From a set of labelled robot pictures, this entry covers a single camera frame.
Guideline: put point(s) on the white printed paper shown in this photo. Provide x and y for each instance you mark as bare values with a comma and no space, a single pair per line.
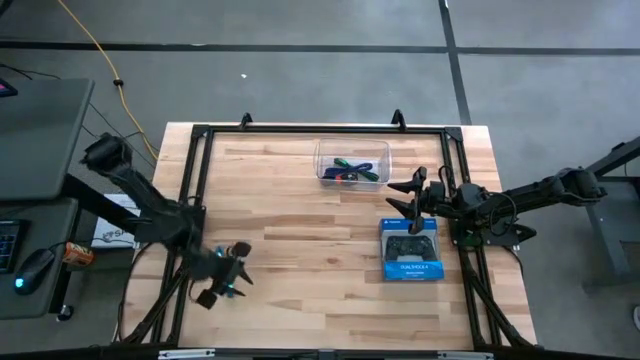
107,235

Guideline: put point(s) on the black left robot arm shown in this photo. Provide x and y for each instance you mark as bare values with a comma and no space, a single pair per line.
150,200

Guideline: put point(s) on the orange snack packet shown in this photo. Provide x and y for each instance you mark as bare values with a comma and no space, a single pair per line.
79,253

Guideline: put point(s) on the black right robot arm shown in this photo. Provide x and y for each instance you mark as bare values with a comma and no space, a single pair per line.
525,192

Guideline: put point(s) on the black desk caster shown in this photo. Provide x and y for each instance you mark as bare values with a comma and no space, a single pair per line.
65,313

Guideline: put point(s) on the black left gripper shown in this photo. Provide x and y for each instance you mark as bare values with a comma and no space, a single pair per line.
220,270

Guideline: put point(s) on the silver table bracket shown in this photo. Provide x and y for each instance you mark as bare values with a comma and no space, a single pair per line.
465,355
186,354

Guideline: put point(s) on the black keyboard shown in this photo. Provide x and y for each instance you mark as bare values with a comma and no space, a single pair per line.
7,245

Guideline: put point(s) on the dark keyboard desk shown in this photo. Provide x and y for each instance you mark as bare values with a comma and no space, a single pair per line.
45,220

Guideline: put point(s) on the blue DualShock controller box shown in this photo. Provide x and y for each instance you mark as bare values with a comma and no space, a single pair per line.
412,270

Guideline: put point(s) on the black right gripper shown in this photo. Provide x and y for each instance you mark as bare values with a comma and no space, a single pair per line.
432,200

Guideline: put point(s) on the black frame clamp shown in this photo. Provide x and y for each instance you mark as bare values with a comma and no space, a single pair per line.
245,120
398,120

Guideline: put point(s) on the black metal table frame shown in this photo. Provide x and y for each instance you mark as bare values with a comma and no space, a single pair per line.
325,129

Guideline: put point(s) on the small dark lit device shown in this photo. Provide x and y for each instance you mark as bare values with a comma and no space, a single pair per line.
6,89

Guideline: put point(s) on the black computer mouse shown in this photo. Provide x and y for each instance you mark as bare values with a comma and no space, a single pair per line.
35,270

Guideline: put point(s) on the grey desk top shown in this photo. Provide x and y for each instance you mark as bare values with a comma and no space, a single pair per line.
40,140

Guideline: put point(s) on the black metal stand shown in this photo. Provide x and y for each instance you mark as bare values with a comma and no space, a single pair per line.
617,155

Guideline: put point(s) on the clear plastic container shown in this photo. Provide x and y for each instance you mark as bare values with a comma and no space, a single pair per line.
380,150

